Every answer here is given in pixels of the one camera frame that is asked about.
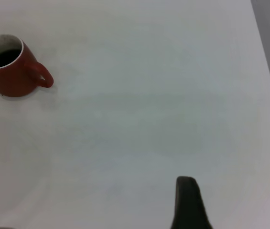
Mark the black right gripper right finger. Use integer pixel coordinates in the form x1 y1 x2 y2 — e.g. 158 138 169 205
170 176 213 229

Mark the red ceramic mug with coffee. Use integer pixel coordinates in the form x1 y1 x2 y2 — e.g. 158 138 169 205
0 34 54 98

